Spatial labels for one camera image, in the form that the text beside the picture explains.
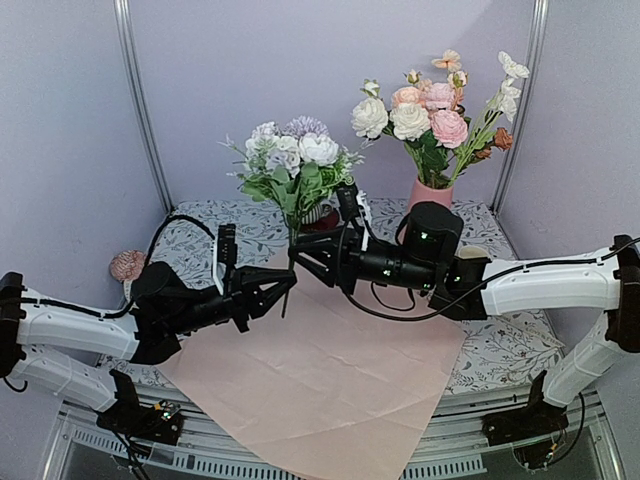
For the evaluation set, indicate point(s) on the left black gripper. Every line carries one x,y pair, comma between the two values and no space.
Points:
247,298

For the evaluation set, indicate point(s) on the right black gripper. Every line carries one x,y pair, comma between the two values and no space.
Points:
316,250

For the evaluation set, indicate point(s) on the white blue hydrangea stem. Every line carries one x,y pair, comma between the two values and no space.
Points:
295,166

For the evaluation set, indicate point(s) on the pink wrapping paper sheet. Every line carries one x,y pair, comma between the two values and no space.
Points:
317,351

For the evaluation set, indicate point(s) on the pale pink flower stem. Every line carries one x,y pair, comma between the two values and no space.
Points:
448,126

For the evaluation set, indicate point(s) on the pink rose flower stem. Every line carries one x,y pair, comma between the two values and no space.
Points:
414,93

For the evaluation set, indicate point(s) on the rust brown rose stem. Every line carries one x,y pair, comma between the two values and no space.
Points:
501,140

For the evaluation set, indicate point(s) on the cream printed ribbon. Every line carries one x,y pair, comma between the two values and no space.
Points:
533,331

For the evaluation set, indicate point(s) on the peach blossom flower stem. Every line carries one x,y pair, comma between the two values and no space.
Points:
450,61

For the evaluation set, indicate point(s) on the white ranunculus flower stem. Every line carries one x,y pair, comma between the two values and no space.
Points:
503,104

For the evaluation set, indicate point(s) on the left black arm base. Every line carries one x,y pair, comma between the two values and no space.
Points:
160,423

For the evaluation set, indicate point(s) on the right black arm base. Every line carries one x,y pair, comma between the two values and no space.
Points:
535,419

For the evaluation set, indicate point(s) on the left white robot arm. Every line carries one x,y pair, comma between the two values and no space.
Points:
35,328

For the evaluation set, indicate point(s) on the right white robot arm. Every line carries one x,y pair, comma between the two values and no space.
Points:
606,280

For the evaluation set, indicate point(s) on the tall pink vase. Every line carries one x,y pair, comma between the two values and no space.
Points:
422,193

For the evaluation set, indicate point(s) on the dark red small object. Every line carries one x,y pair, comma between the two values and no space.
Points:
328,221

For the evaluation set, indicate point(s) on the striped grey ceramic cup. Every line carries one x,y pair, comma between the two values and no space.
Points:
315,214

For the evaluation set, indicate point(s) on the floral patterned table mat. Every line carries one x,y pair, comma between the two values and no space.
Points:
493,355

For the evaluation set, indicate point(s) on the pink patterned ball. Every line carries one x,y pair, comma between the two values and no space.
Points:
127,265

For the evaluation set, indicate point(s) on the cream ceramic mug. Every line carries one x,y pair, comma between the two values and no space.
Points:
472,252

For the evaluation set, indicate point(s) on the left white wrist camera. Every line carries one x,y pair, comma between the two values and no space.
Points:
224,255

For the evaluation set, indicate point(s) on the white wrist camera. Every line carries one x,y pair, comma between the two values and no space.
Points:
354,210
224,255

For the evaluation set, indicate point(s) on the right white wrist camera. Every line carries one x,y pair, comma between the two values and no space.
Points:
354,210

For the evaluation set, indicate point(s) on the right aluminium frame post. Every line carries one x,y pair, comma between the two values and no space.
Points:
535,48

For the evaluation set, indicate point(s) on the aluminium frame post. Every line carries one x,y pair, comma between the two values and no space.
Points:
125,30
535,48

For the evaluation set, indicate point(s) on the left aluminium frame post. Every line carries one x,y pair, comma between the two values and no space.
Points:
125,30

